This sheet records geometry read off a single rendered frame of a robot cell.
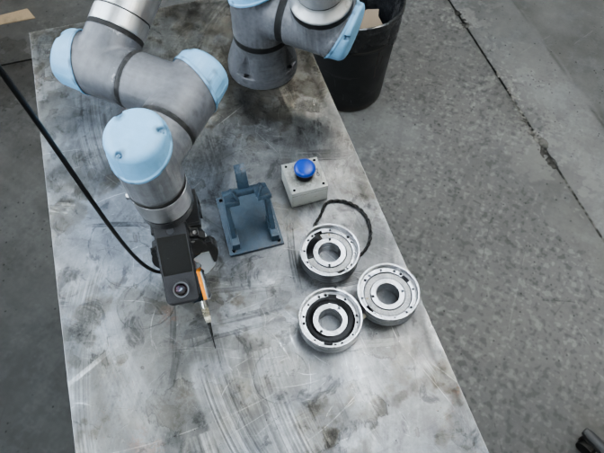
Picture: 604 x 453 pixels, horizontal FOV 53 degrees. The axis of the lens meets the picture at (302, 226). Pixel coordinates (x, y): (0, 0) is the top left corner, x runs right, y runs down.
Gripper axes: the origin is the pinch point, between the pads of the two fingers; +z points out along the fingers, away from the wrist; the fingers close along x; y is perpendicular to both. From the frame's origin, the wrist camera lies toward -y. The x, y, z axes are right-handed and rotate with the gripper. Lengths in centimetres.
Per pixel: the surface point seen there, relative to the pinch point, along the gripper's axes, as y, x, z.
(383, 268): -2.7, -31.1, 7.5
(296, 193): 14.6, -19.4, 6.2
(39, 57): 64, 28, 11
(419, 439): -31.0, -29.0, 8.9
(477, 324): 7, -72, 93
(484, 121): 84, -103, 99
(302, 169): 17.7, -21.3, 3.5
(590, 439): -33, -87, 84
